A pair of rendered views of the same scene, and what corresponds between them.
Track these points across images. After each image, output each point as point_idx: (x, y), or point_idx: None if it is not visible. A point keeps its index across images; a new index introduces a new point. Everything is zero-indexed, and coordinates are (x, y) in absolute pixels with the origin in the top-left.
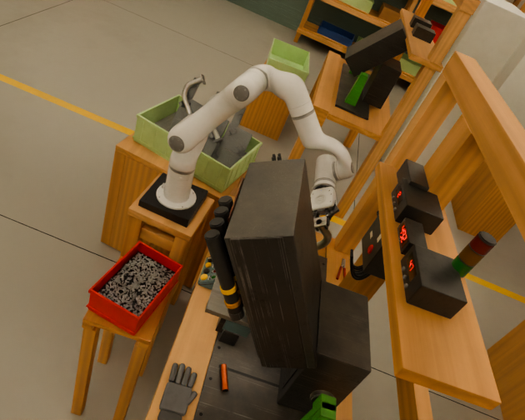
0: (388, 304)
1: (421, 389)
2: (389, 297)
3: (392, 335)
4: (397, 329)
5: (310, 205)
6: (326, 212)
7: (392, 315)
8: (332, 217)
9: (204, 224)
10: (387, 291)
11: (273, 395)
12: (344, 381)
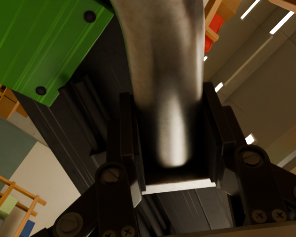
0: (293, 6)
1: None
2: None
3: (276, 0)
4: (284, 8)
5: (222, 193)
6: (240, 218)
7: (288, 7)
8: (280, 168)
9: None
10: None
11: None
12: None
